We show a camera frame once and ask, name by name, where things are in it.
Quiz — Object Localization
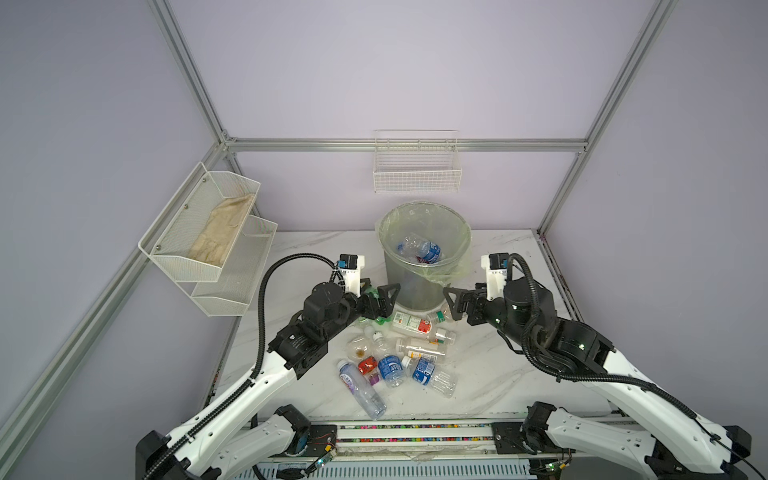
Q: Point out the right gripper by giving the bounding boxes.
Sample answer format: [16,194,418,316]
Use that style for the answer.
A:
[437,278,531,350]

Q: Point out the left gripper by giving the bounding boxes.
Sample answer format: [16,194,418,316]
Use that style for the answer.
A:
[323,278,398,343]

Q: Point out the red label small bottle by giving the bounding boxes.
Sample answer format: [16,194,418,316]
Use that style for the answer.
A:
[346,336,381,385]

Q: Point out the purple label clear bottle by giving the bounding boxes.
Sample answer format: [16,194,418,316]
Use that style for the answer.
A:
[337,360,386,420]

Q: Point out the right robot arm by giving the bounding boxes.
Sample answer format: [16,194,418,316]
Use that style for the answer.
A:
[443,253,754,479]

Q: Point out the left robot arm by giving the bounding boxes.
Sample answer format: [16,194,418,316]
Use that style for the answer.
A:
[135,253,401,479]

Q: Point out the grey mesh waste bin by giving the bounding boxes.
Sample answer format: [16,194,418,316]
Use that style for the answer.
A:
[376,200,473,313]

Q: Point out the green plastic bin liner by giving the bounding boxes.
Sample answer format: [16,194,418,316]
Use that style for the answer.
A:
[375,200,473,287]

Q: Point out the clear bottle green cap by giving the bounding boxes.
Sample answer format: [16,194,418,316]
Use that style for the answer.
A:
[427,309,450,325]

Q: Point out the small green label bottle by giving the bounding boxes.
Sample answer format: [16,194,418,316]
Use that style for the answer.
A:
[355,317,384,331]

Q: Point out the white red label bottle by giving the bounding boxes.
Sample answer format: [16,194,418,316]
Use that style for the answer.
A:
[390,312,433,338]

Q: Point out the clear bottle orange cap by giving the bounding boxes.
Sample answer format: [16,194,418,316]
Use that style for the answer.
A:
[395,337,447,363]

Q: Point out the blue label round bottle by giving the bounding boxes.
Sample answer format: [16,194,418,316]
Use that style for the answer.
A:
[372,331,405,388]

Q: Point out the blue label crushed bottle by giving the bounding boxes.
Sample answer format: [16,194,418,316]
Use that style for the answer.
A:
[408,357,458,398]

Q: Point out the lower white mesh shelf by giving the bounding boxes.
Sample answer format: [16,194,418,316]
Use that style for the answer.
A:
[191,215,278,317]

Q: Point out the white mesh shelf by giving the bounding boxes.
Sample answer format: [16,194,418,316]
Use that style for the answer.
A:
[138,164,260,283]
[191,215,278,317]

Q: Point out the beige cloth in shelf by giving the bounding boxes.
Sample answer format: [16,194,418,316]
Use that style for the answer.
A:
[188,194,256,267]

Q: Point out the upper white mesh shelf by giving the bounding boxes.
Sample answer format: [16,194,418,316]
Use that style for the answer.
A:
[138,164,260,283]

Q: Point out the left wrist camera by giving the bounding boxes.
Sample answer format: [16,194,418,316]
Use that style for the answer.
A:
[337,254,365,297]

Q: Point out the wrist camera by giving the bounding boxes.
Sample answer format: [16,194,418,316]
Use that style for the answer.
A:
[480,253,510,301]
[337,254,365,297]

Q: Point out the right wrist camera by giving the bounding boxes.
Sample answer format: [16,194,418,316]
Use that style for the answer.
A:
[480,253,510,301]

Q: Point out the white wire wall basket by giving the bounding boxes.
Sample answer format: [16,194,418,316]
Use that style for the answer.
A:
[373,129,463,195]

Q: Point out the aluminium front rail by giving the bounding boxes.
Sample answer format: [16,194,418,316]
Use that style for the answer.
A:
[173,415,649,464]

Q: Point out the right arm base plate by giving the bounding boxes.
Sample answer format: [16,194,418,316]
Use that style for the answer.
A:
[491,422,541,455]

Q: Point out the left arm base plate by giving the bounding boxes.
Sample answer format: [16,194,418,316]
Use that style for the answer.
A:
[282,424,338,458]

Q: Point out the aluminium frame back rail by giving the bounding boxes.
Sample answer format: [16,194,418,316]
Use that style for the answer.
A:
[227,138,588,153]

